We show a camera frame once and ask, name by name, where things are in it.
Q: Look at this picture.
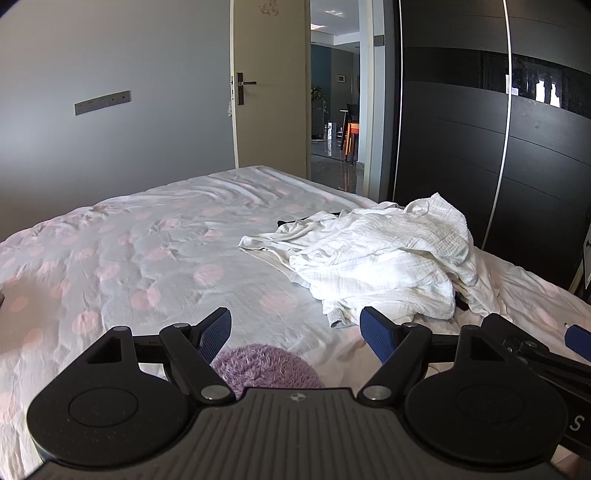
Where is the white crinkled muslin garment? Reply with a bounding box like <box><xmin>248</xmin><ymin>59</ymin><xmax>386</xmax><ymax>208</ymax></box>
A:
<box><xmin>288</xmin><ymin>194</ymin><xmax>505</xmax><ymax>326</ymax></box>

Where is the purple fuzzy sleeve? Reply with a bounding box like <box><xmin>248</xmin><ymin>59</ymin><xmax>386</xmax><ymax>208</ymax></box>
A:
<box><xmin>211</xmin><ymin>344</ymin><xmax>325</xmax><ymax>398</ymax></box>

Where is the white smooth shirt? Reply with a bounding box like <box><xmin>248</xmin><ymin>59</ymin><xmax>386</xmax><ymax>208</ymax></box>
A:
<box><xmin>238</xmin><ymin>210</ymin><xmax>352</xmax><ymax>288</ymax></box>

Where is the orange chair in hallway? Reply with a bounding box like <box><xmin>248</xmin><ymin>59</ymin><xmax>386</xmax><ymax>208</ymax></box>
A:
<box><xmin>342</xmin><ymin>122</ymin><xmax>360</xmax><ymax>163</ymax></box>

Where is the black sliding wardrobe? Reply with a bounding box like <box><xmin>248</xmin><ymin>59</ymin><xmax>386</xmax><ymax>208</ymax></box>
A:
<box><xmin>391</xmin><ymin>1</ymin><xmax>590</xmax><ymax>287</ymax></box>

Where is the beige bedroom door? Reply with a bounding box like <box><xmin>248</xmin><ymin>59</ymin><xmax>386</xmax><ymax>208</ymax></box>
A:
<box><xmin>229</xmin><ymin>0</ymin><xmax>311</xmax><ymax>178</ymax></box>

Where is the grey wall plate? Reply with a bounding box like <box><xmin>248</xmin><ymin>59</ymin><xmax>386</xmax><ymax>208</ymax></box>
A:
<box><xmin>74</xmin><ymin>90</ymin><xmax>131</xmax><ymax>116</ymax></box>

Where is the black door handle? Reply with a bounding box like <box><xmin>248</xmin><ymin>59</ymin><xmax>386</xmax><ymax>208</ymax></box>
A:
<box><xmin>236</xmin><ymin>72</ymin><xmax>257</xmax><ymax>105</ymax></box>

